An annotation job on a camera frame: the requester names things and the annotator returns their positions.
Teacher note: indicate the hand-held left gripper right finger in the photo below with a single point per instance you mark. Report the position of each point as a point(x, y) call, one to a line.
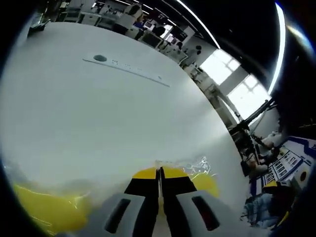
point(177, 209)

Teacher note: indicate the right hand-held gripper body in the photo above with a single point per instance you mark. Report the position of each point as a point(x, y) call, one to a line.
point(302, 176)

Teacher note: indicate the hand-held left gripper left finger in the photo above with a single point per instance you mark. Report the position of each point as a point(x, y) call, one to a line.
point(145, 212)

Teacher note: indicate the small yellow sponge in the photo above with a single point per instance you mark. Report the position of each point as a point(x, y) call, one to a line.
point(207, 185)

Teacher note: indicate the large yellow sponge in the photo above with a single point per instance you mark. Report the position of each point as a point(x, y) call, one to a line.
point(49, 209)

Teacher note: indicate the blue white printed cloth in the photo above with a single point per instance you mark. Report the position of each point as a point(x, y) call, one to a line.
point(261, 209)

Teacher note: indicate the black tripod stand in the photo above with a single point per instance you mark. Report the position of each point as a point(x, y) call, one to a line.
point(254, 114)

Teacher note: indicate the bright window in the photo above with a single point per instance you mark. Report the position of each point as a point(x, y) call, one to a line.
point(234, 84)

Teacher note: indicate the ceiling light strip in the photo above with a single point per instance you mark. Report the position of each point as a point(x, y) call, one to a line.
point(277, 49)

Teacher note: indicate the small black object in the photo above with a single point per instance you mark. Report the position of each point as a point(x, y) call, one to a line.
point(38, 26)

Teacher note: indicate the blue white wall poster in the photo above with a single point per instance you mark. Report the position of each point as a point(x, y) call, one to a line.
point(288, 158)

